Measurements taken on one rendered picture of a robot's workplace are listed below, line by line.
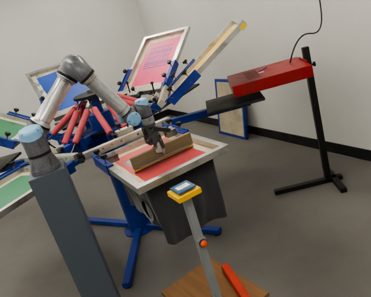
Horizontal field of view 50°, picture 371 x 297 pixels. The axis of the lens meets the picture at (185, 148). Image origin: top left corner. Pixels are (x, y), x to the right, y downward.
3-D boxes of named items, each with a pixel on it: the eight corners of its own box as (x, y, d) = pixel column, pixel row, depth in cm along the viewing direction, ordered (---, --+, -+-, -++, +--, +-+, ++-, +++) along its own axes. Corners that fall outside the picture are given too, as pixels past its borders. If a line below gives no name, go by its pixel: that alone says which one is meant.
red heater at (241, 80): (298, 68, 343) (296, 55, 339) (314, 78, 300) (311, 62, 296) (229, 87, 349) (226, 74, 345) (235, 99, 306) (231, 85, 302)
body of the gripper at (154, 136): (146, 144, 238) (139, 126, 234) (158, 138, 241) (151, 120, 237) (151, 147, 231) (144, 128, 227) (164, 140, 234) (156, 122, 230)
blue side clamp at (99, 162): (116, 172, 248) (112, 162, 246) (109, 176, 246) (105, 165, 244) (102, 162, 274) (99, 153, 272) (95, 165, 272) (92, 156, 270)
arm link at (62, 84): (16, 142, 202) (70, 49, 201) (17, 137, 216) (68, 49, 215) (39, 153, 207) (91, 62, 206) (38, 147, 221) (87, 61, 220)
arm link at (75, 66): (76, 49, 192) (147, 116, 212) (73, 49, 202) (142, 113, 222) (59, 67, 191) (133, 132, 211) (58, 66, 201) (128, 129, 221)
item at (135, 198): (175, 232, 231) (156, 178, 219) (162, 240, 228) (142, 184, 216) (144, 208, 271) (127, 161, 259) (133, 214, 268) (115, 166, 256)
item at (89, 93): (168, 224, 362) (119, 81, 318) (129, 246, 347) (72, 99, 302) (151, 210, 397) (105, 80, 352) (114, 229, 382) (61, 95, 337)
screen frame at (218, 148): (230, 150, 227) (228, 144, 225) (139, 195, 204) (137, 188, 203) (169, 131, 294) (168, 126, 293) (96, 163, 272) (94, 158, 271)
